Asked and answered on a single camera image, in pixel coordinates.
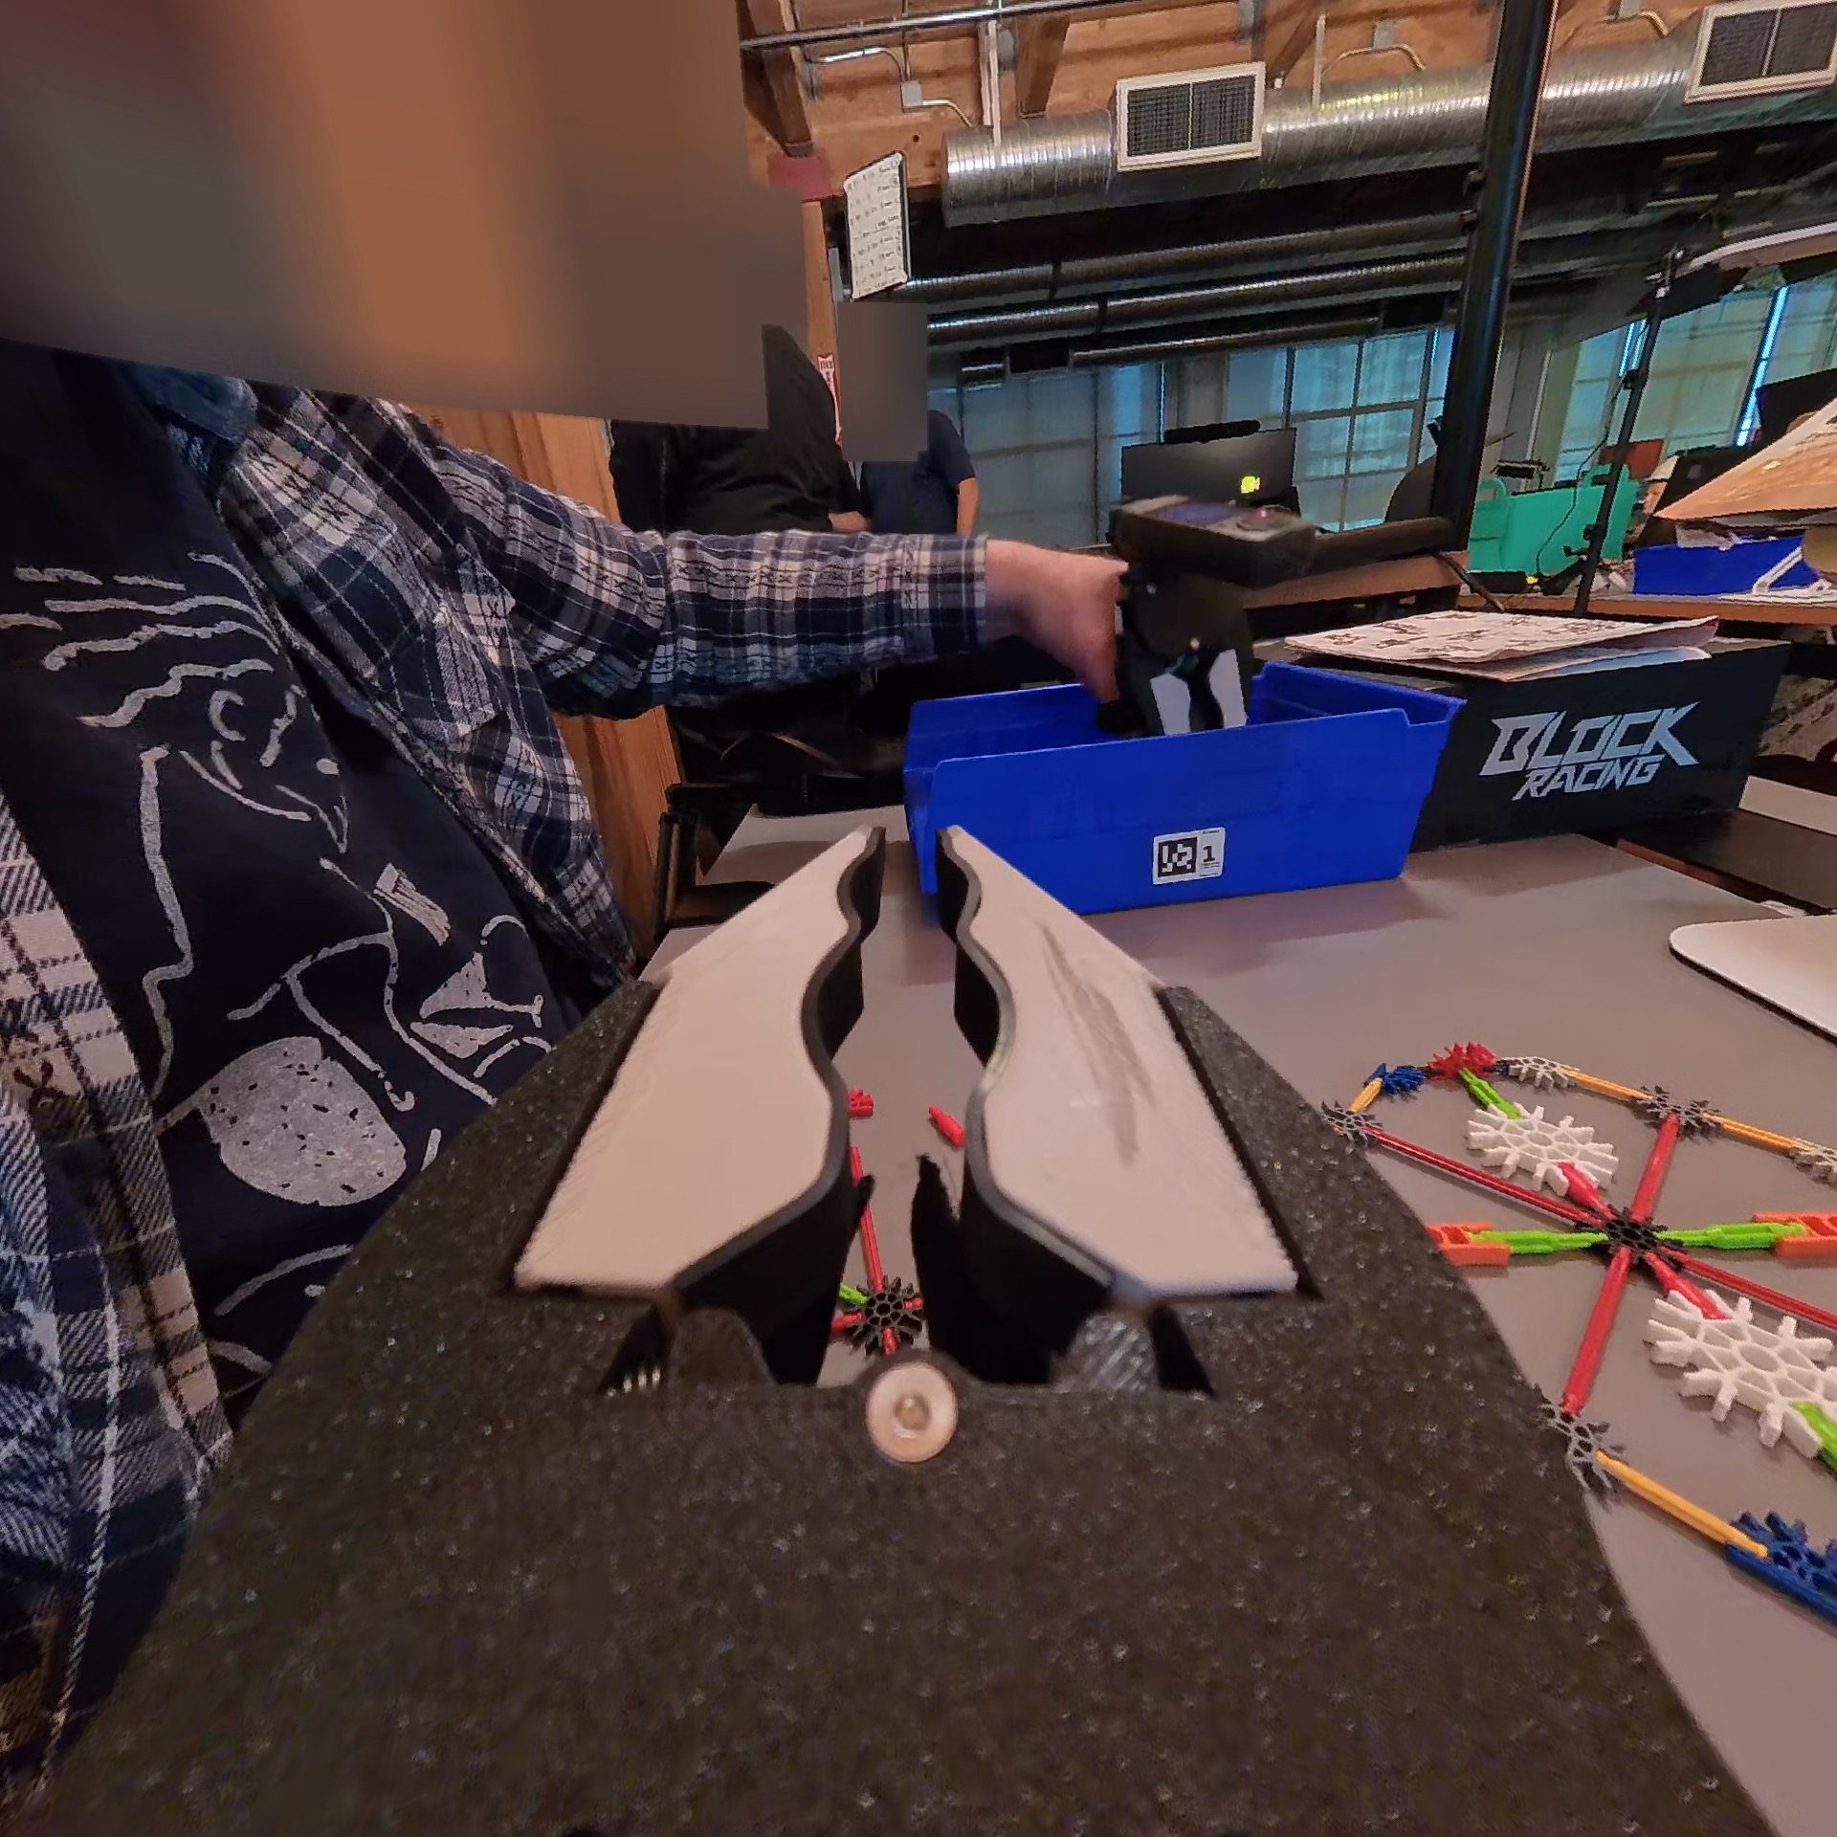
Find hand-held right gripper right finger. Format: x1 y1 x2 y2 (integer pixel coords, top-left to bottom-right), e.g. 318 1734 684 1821
937 824 1301 1308

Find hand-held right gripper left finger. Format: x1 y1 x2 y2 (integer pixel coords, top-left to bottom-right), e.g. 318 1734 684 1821
515 828 887 1301

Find blue plastic bin with tag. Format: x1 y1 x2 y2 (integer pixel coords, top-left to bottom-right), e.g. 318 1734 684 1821
898 663 1467 920

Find long red toy rod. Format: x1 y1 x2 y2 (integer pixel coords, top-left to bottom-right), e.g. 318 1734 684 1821
844 1088 892 1298

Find black round toy connector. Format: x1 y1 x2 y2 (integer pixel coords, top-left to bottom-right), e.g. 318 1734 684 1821
835 1277 930 1359

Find person's left forearm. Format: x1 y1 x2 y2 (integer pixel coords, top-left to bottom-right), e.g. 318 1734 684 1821
532 524 1006 721

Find person's left hand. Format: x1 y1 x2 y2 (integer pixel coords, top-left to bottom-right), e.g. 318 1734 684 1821
987 540 1136 704

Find black computer monitor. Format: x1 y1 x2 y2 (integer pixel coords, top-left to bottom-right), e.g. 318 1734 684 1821
1117 425 1301 507

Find printed paper sheets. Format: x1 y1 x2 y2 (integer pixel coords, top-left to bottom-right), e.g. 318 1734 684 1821
1283 609 1721 684

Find brown wooden furniture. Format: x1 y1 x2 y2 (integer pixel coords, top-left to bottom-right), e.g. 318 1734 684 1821
422 409 690 944

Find teal machine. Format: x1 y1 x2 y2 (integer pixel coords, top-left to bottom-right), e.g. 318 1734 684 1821
1467 476 1641 572

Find black printed box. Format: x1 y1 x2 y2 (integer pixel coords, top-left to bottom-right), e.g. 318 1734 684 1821
1412 636 1794 857

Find colourful toy wheel construction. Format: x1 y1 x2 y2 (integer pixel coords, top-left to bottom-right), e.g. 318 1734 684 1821
1319 1040 1837 1631

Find black metal pole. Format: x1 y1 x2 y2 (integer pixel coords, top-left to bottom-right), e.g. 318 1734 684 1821
1425 0 1561 537

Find black light stand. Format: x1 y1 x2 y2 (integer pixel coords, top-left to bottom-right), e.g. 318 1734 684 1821
1569 246 1723 619

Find white air vent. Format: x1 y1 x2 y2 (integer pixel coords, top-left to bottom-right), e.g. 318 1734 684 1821
1116 61 1268 174
1689 0 1837 103

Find small blue storage bin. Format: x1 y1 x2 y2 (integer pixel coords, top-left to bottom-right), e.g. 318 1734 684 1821
1632 531 1828 600

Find silver air duct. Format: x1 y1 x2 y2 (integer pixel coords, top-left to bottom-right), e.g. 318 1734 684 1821
940 22 1837 221

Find white printed wall sheet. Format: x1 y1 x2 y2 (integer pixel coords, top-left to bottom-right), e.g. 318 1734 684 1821
841 150 915 302

